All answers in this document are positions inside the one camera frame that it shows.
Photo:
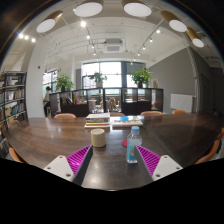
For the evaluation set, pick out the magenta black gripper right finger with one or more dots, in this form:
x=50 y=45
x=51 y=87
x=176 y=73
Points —
x=155 y=166

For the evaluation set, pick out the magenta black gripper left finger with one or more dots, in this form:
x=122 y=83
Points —
x=73 y=167

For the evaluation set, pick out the clear plastic water bottle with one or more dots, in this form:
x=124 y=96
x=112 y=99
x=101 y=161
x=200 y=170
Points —
x=133 y=139

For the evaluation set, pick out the cream ceramic cup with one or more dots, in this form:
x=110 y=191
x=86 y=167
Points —
x=98 y=138

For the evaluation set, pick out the red round coaster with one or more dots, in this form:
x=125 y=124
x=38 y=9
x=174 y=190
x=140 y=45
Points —
x=124 y=143

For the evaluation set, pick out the stack of books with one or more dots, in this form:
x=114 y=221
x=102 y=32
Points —
x=98 y=120

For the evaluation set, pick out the orange chair far left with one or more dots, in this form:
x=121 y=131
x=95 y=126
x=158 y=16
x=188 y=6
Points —
x=65 y=116

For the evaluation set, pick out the orange chair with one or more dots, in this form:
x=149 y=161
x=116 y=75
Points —
x=179 y=112
x=14 y=155
x=214 y=148
x=151 y=113
x=65 y=116

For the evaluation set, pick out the orange chair far middle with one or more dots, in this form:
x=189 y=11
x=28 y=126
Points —
x=151 y=113

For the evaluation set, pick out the open magazine on table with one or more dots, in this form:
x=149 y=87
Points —
x=126 y=121

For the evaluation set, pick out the orange chair far right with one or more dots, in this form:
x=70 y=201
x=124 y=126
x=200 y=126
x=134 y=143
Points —
x=179 y=112

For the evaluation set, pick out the orange chair left side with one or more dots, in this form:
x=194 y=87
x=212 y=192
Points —
x=14 y=155

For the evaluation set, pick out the orange chair right side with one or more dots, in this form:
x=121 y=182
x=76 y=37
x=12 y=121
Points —
x=214 y=148

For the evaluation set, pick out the low dark shelf divider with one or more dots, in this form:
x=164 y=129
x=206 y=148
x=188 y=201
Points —
x=126 y=100

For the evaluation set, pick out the seated person in background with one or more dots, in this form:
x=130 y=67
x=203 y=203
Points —
x=46 y=99

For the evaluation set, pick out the potted plant left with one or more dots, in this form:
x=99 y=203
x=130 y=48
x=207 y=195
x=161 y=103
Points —
x=63 y=83

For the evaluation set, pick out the potted plant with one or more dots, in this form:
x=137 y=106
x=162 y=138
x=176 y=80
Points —
x=140 y=77
x=63 y=83
x=98 y=78

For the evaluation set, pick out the potted plant right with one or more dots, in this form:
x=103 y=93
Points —
x=140 y=77

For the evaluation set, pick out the potted plant middle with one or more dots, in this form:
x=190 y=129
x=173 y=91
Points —
x=98 y=78

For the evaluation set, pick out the dark bookshelf at left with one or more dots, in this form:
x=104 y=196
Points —
x=12 y=97

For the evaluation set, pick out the ceiling air conditioner unit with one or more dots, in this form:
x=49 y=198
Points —
x=113 y=45

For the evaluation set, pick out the round ceiling lamp far right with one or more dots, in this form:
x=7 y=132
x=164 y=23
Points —
x=194 y=38

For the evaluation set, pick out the round ceiling lamp left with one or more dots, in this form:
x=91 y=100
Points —
x=49 y=22

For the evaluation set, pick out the round ceiling lamp centre-right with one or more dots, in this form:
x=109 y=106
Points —
x=136 y=8

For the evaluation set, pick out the round ceiling lamp centre-left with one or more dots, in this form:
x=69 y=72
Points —
x=89 y=8

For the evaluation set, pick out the white wall radiator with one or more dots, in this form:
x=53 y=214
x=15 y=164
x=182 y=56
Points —
x=181 y=102

